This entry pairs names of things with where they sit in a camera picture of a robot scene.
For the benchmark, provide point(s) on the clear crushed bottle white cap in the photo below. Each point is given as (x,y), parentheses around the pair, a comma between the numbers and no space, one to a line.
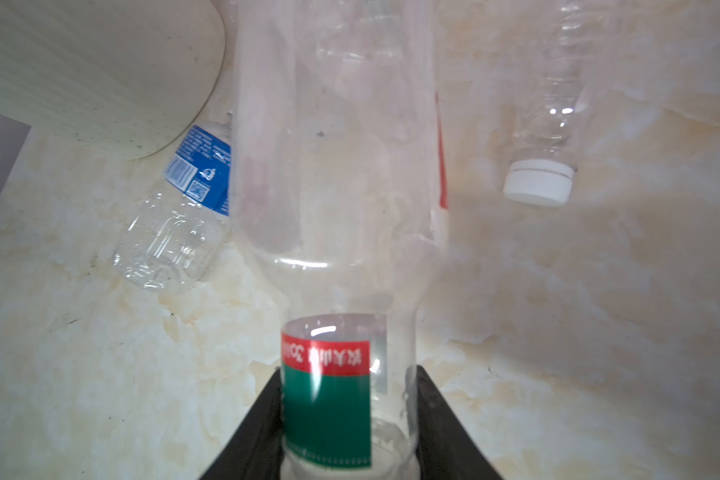
(566,66)

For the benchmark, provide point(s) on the clear bottle green red label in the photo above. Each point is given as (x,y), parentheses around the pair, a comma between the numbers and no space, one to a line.
(339,202)

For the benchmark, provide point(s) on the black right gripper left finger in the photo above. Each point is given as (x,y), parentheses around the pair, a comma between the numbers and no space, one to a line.
(254,452)

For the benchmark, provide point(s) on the small water bottle blue label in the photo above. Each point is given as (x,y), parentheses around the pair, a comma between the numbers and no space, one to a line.
(183,221)

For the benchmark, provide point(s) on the cream ribbed waste bin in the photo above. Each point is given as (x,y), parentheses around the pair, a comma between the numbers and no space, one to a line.
(126,77)

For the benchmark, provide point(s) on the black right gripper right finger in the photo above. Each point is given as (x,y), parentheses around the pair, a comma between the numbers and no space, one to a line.
(445,451)

